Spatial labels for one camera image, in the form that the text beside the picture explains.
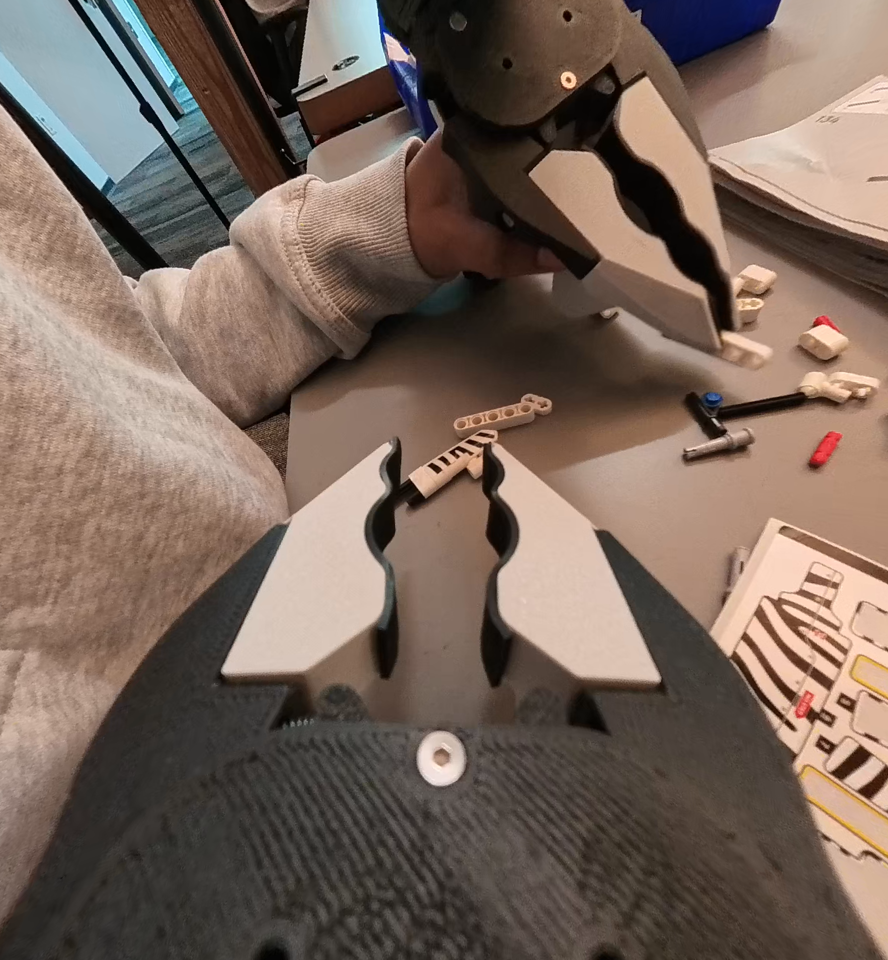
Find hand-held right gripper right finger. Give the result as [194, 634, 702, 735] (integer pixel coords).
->
[480, 441, 664, 691]

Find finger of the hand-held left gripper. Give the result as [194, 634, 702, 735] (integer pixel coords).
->
[605, 73, 739, 331]
[528, 148, 739, 355]

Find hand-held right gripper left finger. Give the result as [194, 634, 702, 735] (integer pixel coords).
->
[220, 437, 404, 687]

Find white lego connector piece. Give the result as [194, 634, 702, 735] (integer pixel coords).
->
[720, 332, 774, 370]

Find zebra striped lego piece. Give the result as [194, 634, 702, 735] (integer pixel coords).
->
[406, 431, 501, 505]

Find person's left forearm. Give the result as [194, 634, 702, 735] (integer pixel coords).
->
[125, 138, 447, 429]

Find lego instruction booklet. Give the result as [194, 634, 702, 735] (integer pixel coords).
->
[706, 73, 888, 320]

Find scattered small white lego pieces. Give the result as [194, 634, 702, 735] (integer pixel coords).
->
[596, 264, 888, 447]

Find small grey lego piece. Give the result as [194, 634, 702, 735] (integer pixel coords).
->
[723, 546, 753, 603]

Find long white lego beam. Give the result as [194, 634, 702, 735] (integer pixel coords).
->
[453, 393, 554, 438]

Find grey lego pin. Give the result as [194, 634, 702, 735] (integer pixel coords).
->
[682, 427, 756, 461]

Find black lego axle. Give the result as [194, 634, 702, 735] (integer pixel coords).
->
[686, 390, 807, 441]

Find person's left hand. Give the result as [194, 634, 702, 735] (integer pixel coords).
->
[406, 135, 567, 282]

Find blue plastic bin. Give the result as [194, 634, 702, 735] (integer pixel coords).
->
[624, 0, 780, 66]

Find person's grey hoodie torso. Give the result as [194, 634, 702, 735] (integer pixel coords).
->
[0, 60, 293, 960]

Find zebra sticker sheet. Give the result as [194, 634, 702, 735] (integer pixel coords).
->
[710, 517, 888, 890]

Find brown wooden desk leg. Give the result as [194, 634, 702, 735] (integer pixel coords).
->
[135, 0, 297, 198]

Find black stand legs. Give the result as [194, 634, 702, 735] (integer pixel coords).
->
[0, 0, 233, 273]

